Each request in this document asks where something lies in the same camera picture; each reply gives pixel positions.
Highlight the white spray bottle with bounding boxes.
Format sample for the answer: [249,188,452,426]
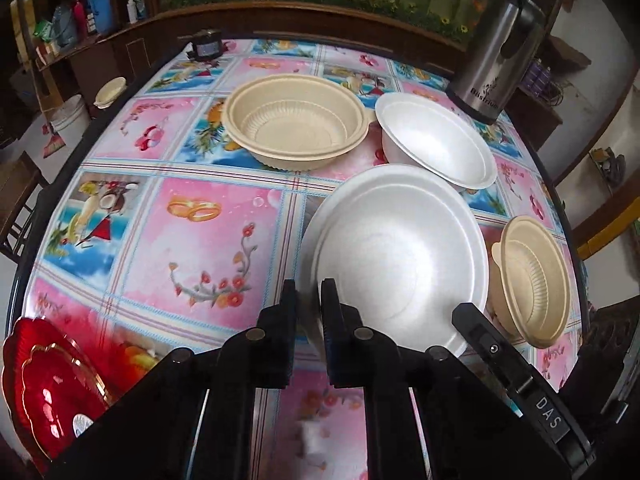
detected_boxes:
[127,0,138,24]

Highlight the stacked bowls on stool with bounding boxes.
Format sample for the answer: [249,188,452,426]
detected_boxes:
[93,77,127,110]

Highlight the blue thermos flask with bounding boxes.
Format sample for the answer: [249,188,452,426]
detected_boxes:
[89,0,115,36]

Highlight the wooden chair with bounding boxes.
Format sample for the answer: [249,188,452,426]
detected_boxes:
[0,152,49,263]

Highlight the white plastic bucket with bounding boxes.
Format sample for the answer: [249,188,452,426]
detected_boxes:
[50,94,91,148]

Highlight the large beige plastic bowl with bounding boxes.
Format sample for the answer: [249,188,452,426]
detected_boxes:
[221,74,373,171]

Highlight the small beige plastic bowl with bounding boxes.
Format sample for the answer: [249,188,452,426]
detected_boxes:
[488,216,570,349]

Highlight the pink thermos flask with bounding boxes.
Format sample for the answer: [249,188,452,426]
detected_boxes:
[73,0,88,41]

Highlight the large red scalloped plate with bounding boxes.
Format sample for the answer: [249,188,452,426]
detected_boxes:
[1,318,115,474]

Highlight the white foam bowl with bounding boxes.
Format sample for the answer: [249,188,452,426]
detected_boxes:
[296,165,489,356]
[375,92,498,191]

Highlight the stainless steel thermos jug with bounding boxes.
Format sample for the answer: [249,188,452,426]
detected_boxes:
[446,0,547,125]

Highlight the grey thermos flask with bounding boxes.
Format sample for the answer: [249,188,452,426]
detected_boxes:
[52,4,78,49]

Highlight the small red scalloped plate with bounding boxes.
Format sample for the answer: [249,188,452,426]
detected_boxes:
[22,344,112,460]

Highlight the small black jar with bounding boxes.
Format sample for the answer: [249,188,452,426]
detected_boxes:
[191,29,224,62]

